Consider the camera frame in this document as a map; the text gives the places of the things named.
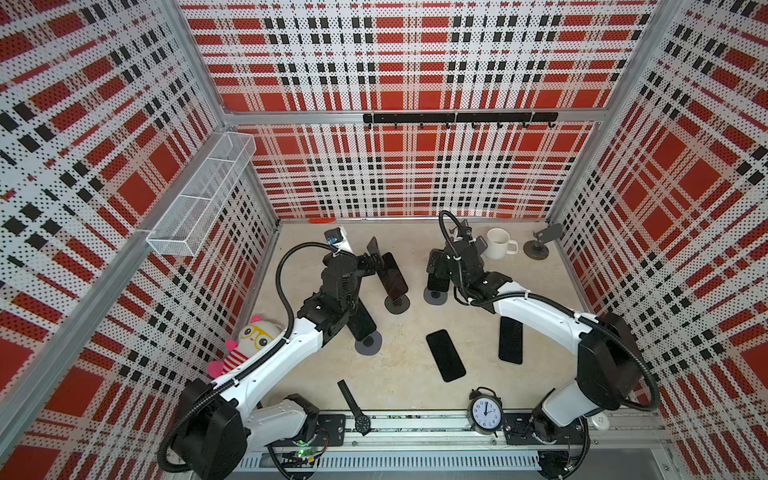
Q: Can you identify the black alarm clock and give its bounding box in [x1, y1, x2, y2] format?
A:
[467, 386, 504, 435]

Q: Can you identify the green phone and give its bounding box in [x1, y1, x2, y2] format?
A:
[427, 256, 452, 292]

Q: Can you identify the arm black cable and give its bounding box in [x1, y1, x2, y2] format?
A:
[157, 241, 343, 474]
[437, 209, 662, 413]

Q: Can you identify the grey stand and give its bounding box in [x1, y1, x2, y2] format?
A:
[384, 295, 411, 315]
[423, 288, 448, 306]
[355, 331, 383, 356]

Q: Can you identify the white ceramic mug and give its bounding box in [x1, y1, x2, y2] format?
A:
[483, 228, 519, 260]

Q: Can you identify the white wire mesh basket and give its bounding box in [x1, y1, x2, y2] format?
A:
[147, 132, 255, 257]

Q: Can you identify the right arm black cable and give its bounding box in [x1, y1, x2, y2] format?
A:
[437, 209, 662, 413]

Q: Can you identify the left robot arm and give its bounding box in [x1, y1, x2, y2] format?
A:
[156, 228, 385, 479]

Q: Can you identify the black phone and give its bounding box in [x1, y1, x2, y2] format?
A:
[377, 252, 408, 301]
[347, 301, 377, 342]
[498, 317, 523, 365]
[426, 329, 466, 383]

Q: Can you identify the black wrist watch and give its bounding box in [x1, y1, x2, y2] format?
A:
[337, 380, 372, 436]

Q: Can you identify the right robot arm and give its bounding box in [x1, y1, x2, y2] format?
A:
[426, 233, 661, 444]

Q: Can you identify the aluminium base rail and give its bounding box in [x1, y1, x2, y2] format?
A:
[234, 409, 681, 479]

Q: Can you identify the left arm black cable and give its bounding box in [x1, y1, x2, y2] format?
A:
[157, 241, 343, 474]

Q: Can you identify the pink white plush toy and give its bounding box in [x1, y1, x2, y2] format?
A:
[208, 315, 283, 379]

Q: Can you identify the black hook rail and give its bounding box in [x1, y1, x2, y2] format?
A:
[362, 111, 559, 126]

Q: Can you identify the red marker pen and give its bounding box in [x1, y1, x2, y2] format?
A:
[308, 217, 336, 224]

